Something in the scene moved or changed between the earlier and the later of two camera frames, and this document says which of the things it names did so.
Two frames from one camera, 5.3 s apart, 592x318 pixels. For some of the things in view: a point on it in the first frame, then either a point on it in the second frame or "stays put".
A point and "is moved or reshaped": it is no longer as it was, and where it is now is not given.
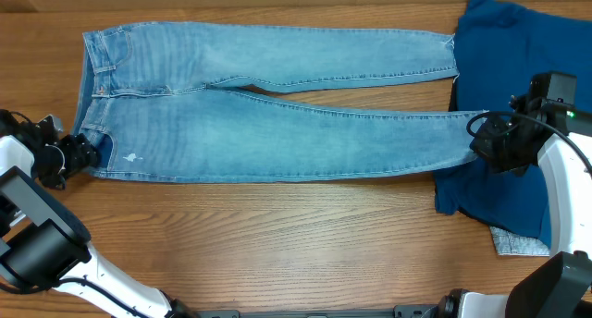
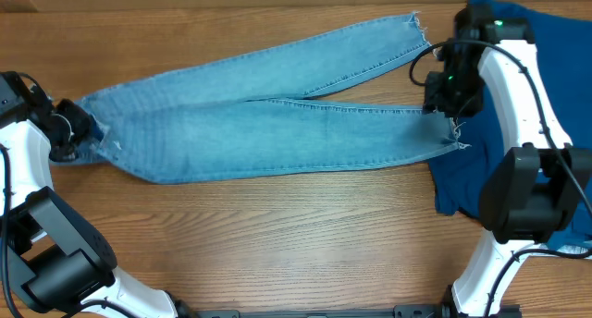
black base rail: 400,311 stays put
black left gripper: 79,152 to 77,125
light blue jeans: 182,100 is moved or reshaped
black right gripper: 490,145 to 437,94
